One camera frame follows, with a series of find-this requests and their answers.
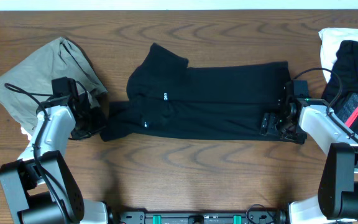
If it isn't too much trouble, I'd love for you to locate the black Sydrogen polo shirt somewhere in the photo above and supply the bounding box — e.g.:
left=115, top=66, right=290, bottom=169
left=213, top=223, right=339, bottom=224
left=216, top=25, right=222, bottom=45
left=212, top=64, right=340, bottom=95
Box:
left=100, top=44, right=290, bottom=141

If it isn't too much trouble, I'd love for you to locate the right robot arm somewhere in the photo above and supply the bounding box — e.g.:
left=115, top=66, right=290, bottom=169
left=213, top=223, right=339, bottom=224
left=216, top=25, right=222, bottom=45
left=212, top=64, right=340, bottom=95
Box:
left=260, top=95, right=358, bottom=223

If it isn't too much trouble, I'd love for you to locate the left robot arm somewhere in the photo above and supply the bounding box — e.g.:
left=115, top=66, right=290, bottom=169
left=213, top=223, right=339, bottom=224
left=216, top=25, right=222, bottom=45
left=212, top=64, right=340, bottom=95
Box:
left=0, top=91, right=112, bottom=223

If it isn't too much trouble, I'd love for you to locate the white garment under olive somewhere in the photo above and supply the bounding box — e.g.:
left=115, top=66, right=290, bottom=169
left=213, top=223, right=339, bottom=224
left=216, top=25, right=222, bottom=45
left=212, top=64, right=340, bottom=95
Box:
left=21, top=127, right=32, bottom=141

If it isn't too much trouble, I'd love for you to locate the folded olive green garment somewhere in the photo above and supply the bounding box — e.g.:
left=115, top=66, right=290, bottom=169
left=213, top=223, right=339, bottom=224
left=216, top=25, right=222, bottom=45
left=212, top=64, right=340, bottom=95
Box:
left=0, top=37, right=108, bottom=135

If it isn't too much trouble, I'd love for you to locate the white garment on right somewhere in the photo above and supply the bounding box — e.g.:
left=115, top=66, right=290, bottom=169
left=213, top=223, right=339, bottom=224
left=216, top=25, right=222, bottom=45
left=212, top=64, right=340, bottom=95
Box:
left=318, top=28, right=358, bottom=70

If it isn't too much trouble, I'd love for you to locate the right black cable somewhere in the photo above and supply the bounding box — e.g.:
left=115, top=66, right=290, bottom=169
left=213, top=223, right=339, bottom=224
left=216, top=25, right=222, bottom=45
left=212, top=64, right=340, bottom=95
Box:
left=292, top=67, right=358, bottom=169

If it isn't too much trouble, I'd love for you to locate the black cable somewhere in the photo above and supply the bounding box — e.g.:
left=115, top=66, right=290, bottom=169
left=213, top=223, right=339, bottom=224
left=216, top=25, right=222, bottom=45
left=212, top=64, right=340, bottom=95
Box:
left=292, top=67, right=358, bottom=169
left=4, top=82, right=74, bottom=224

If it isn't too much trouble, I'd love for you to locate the left black cable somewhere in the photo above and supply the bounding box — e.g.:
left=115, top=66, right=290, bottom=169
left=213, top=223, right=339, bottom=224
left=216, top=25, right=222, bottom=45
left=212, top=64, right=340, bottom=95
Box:
left=4, top=82, right=74, bottom=224

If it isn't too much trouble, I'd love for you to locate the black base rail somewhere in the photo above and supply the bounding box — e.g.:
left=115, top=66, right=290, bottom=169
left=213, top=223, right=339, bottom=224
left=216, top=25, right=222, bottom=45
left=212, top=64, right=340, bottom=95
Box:
left=108, top=209, right=289, bottom=224

